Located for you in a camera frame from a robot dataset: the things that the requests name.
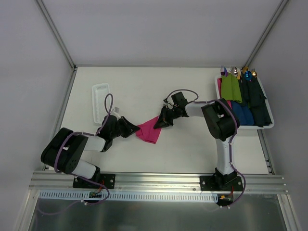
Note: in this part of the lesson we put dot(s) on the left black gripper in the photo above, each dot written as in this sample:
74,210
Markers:
123,126

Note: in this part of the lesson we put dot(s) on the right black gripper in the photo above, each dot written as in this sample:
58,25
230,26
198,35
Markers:
167,115

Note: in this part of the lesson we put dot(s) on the magenta paper napkin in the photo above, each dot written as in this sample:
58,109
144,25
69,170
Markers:
147,132

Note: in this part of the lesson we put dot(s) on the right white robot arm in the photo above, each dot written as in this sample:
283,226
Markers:
222,124

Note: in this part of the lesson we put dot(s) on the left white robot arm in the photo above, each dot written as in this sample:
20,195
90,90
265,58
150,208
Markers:
64,151

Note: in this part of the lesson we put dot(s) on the green rolled napkin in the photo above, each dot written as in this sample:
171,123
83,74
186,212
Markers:
230,89

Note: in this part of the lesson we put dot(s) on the blue rolled napkin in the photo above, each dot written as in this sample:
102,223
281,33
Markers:
243,114

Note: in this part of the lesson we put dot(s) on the dark navy rolled napkin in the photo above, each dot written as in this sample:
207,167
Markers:
244,92

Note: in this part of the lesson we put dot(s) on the dark teal rolled napkin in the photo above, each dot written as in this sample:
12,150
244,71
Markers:
257,104

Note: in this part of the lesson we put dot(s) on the white napkin tray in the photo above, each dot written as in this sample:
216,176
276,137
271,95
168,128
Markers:
266,101

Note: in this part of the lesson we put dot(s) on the white slotted cutlery basket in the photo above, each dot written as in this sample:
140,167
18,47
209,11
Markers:
99,92

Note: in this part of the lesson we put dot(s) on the purple fork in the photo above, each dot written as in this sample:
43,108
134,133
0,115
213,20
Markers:
223,70

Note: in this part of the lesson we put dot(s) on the silver spoon in tray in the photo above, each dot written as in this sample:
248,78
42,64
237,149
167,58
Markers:
235,71

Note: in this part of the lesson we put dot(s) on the blue spoon in tray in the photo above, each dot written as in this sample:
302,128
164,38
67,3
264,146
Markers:
247,75

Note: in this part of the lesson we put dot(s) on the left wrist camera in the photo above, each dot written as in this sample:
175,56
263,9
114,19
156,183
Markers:
115,112

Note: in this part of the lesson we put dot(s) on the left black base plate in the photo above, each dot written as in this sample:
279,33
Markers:
108,180

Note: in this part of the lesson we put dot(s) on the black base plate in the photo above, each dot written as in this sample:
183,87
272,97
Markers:
108,180
218,182

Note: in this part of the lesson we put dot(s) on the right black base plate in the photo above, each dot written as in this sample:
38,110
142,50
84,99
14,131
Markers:
218,182

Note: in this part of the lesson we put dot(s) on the aluminium mounting rail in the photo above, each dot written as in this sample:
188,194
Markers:
160,182

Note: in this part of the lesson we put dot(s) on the white slotted cable duct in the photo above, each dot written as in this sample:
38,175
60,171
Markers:
130,196

